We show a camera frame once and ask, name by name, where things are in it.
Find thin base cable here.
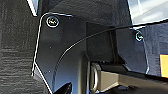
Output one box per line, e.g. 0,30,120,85
52,19,168,89

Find white wardrobe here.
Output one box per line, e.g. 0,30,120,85
126,0,168,26

